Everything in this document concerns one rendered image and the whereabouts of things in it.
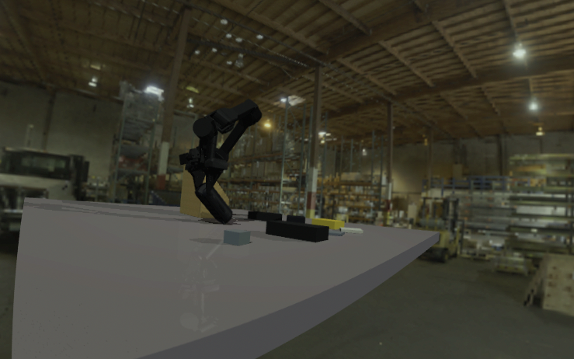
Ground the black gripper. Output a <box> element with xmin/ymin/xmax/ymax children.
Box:
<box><xmin>185</xmin><ymin>143</ymin><xmax>228</xmax><ymax>193</ymax></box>

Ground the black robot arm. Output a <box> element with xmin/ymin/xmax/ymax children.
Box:
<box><xmin>179</xmin><ymin>99</ymin><xmax>262</xmax><ymax>165</ymax></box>

